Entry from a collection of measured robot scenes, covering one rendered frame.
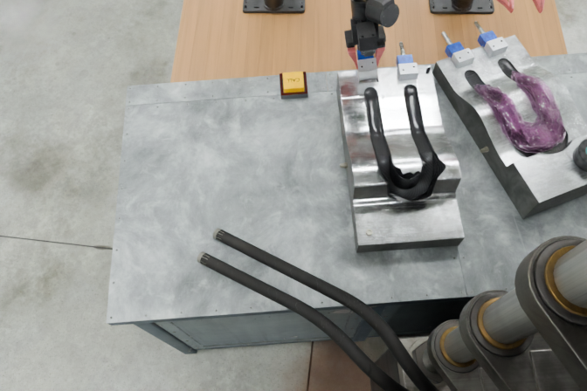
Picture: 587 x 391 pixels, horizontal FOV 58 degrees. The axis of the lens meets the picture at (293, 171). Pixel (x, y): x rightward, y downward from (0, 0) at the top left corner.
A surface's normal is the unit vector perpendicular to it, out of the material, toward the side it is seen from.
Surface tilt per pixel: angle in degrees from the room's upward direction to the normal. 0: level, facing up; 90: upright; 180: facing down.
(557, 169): 0
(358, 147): 28
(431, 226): 0
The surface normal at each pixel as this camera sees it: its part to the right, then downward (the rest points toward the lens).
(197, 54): -0.03, -0.44
